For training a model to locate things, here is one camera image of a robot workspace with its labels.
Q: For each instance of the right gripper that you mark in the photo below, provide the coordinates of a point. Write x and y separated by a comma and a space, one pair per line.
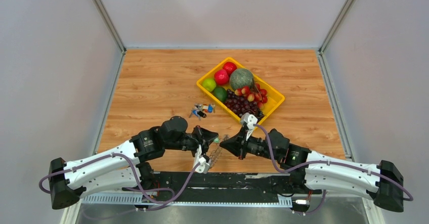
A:
237, 145

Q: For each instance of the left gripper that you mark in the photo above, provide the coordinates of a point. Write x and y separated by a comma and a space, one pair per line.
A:
204, 138

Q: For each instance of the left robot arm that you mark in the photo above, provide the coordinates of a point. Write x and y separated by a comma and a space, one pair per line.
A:
126, 165

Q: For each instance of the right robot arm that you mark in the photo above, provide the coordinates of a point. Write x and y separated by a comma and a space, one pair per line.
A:
381, 183

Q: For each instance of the pile of tagged keys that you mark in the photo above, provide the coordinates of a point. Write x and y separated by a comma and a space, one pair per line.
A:
200, 110

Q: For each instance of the purple grape bunch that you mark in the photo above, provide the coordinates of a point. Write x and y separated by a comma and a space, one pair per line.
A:
239, 109

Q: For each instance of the dark green lime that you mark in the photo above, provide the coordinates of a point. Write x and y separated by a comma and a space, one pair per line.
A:
220, 93

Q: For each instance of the light green apple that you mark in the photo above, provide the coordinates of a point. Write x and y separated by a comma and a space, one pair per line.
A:
209, 84

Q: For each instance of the yellow plastic tray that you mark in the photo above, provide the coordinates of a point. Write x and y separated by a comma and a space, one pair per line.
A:
275, 98

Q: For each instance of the red apple near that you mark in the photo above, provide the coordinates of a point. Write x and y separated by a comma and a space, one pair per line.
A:
221, 77

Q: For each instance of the red apple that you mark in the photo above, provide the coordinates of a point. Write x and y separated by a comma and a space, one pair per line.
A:
229, 67
221, 77

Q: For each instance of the green netted melon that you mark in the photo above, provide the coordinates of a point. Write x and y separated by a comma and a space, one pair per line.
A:
241, 77

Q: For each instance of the red apple far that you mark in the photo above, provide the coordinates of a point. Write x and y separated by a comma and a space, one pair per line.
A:
229, 67

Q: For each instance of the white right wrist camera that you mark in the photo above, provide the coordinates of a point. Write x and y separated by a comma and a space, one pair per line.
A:
248, 120

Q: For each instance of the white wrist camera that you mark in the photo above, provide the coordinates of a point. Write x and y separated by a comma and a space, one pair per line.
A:
248, 120
201, 161

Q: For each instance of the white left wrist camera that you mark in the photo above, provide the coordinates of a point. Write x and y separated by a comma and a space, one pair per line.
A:
201, 161

